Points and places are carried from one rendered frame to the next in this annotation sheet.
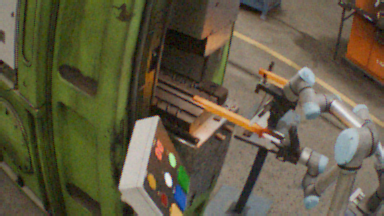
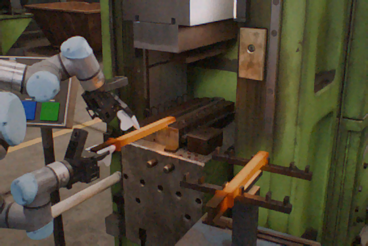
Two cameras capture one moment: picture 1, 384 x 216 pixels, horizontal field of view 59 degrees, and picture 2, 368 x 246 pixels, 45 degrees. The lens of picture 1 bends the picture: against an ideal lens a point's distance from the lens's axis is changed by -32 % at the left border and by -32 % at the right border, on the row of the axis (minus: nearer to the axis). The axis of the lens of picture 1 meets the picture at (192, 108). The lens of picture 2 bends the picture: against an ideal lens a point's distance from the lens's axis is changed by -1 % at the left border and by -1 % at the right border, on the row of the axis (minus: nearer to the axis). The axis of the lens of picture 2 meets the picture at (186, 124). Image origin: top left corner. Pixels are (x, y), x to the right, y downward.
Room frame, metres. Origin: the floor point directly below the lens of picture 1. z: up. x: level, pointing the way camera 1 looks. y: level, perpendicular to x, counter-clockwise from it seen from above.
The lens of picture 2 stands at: (1.97, -1.58, 1.55)
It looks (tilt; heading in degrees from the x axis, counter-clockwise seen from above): 20 degrees down; 100
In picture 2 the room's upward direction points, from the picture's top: straight up
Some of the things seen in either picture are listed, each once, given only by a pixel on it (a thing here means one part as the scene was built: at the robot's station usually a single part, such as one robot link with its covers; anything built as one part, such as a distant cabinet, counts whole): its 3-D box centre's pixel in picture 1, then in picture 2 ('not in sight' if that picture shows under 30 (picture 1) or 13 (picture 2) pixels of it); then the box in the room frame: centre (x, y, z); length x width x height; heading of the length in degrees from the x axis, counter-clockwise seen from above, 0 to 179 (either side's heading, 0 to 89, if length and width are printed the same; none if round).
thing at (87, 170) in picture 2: (290, 150); (77, 168); (1.44, -0.44, 0.98); 0.12 x 0.08 x 0.09; 65
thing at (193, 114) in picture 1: (159, 94); (188, 118); (1.68, 0.14, 0.96); 0.42 x 0.20 x 0.09; 65
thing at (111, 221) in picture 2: not in sight; (116, 225); (1.32, 0.21, 0.36); 0.09 x 0.07 x 0.12; 155
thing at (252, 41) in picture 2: not in sight; (252, 54); (1.94, -0.06, 1.27); 0.09 x 0.02 x 0.17; 155
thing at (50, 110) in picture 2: (182, 180); (50, 111); (1.15, -0.02, 1.01); 0.07 x 0.05 x 0.07; 0
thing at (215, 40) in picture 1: (172, 21); (188, 29); (1.68, 0.14, 1.32); 0.42 x 0.20 x 0.10; 65
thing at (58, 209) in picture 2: not in sight; (82, 196); (1.24, 0.01, 0.62); 0.44 x 0.05 x 0.05; 65
